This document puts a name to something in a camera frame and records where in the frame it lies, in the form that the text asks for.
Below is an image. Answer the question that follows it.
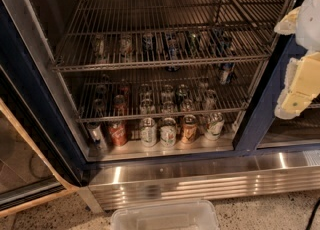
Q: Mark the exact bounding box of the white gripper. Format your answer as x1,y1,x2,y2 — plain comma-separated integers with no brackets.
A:
274,0,320,120

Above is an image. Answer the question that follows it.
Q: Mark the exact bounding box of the blue can middle shelf right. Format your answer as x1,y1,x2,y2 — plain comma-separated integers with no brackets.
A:
216,36,235,85

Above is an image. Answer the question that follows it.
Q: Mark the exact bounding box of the blue fridge centre pillar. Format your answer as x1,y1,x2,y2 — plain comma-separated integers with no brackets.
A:
232,0,320,153

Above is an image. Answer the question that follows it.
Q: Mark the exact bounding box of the green dark can middle shelf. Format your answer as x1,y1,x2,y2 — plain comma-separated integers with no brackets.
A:
185,31,199,57

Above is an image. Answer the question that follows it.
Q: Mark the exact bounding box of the white can bottom right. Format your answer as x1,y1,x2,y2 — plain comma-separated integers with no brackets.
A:
204,112,225,140

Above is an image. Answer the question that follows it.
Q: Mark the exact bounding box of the tall blue can middle shelf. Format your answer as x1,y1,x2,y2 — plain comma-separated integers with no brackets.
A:
164,33,178,60

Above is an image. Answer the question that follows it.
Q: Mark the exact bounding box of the steel fridge base grille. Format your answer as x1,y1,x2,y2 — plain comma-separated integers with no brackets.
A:
89,150,320,210

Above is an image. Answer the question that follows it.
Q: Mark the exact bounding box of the brown orange can bottom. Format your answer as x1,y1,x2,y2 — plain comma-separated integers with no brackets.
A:
181,114,197,144

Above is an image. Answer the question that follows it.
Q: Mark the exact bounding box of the red cola can bottom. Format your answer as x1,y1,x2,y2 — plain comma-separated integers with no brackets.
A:
108,121,127,146

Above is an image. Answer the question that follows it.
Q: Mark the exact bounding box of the white can middle shelf left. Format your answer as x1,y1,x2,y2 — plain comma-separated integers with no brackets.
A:
93,34,106,63

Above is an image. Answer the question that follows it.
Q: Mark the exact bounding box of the silver can bottom left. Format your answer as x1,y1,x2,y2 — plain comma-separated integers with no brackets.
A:
86,122,107,150

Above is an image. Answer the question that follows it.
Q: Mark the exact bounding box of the open fridge glass door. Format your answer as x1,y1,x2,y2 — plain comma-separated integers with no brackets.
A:
0,2,83,217

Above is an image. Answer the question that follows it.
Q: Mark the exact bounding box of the clear plastic bin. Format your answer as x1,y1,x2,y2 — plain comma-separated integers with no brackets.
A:
110,200,220,230

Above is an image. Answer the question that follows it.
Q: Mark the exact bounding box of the middle wire fridge shelf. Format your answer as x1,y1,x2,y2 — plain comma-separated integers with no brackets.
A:
75,62,261,123

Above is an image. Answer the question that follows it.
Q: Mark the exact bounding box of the wire fridge shelf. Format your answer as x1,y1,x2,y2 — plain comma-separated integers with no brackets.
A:
75,62,261,123
53,0,286,72

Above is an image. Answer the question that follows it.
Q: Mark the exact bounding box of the black floor cable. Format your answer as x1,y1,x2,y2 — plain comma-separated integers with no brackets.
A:
305,197,320,230

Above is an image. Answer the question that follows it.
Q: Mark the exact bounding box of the upper wire fridge shelf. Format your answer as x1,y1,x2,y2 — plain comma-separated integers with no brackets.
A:
53,0,286,72

